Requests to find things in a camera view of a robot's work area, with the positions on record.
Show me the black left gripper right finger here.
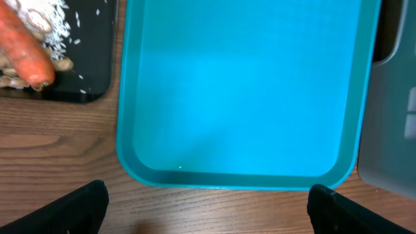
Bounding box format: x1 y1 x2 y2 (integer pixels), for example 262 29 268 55
307 184 413 234

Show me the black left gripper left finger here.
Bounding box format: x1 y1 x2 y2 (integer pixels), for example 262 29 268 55
1 180 109 234

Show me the orange carrot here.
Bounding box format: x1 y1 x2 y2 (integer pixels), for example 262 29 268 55
1 1 55 89

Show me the grey dishwasher rack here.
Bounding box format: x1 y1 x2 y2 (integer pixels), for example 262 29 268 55
357 0 415 198

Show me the teal serving tray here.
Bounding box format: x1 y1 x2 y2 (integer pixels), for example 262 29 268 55
116 0 382 191

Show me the black tray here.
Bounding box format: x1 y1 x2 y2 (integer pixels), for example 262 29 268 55
1 0 118 103

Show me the rice and peanut pile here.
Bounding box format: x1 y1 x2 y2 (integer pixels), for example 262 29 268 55
1 0 74 92

